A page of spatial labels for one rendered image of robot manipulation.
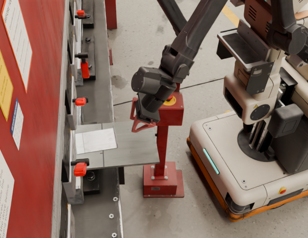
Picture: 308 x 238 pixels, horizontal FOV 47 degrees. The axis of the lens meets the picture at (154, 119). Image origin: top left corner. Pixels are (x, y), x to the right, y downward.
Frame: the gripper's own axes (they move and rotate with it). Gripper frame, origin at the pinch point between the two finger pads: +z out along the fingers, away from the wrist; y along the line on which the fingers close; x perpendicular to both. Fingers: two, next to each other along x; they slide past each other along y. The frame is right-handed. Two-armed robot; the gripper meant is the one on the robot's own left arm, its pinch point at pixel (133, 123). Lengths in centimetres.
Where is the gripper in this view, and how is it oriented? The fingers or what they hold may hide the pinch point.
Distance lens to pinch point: 113.1
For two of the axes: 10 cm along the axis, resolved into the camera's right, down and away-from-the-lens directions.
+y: 1.4, 7.3, -6.7
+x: 8.3, 2.9, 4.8
